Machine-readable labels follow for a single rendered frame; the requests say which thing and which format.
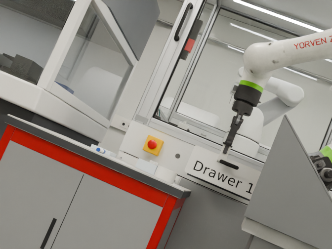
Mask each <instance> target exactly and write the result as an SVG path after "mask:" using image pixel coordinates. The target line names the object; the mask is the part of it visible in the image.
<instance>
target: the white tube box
mask: <svg viewBox="0 0 332 249"><path fill-rule="evenodd" d="M135 167H136V168H138V169H141V170H143V171H145V172H147V173H150V174H152V175H154V174H155V172H156V170H157V167H158V166H157V165H154V164H152V163H149V162H147V161H145V160H142V159H140V158H139V159H138V161H137V164H136V166H135Z"/></svg>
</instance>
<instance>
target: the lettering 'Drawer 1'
mask: <svg viewBox="0 0 332 249"><path fill-rule="evenodd" d="M197 162H199V161H196V164H195V166H194V168H193V169H194V170H196V169H195V167H196V165H197ZM199 163H201V162H199ZM201 164H202V163H201ZM202 168H203V164H202V167H201V169H200V170H196V171H201V170H202ZM206 169H207V167H206V168H205V170H206ZM208 169H209V168H208ZM205 170H204V172H203V174H204V173H205ZM211 170H213V169H211ZM213 171H214V172H215V173H213V172H210V173H209V176H210V174H211V173H213V174H214V176H210V177H213V178H214V177H215V174H216V171H215V170H213ZM219 175H220V173H218V180H220V178H221V177H222V176H223V178H224V174H222V175H221V177H219ZM227 177H228V176H226V177H225V178H224V179H223V178H222V182H224V180H225V179H226V178H227ZM230 179H233V180H234V181H231V180H230ZM229 181H231V182H233V183H235V179H234V178H229V179H228V184H229V185H231V184H230V183H229ZM240 182H241V181H240ZM240 182H239V181H238V182H237V185H236V187H237V186H238V183H240ZM241 183H242V182H241ZM249 184H251V186H250V189H249V191H246V192H248V193H250V194H251V192H250V190H251V188H252V185H253V184H252V183H249ZM231 186H233V185H231Z"/></svg>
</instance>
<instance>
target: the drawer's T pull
mask: <svg viewBox="0 0 332 249"><path fill-rule="evenodd" d="M219 162H220V163H221V164H224V165H226V166H228V167H231V168H233V169H236V170H238V169H239V167H238V166H236V165H234V164H231V163H229V162H227V161H224V160H220V161H219Z"/></svg>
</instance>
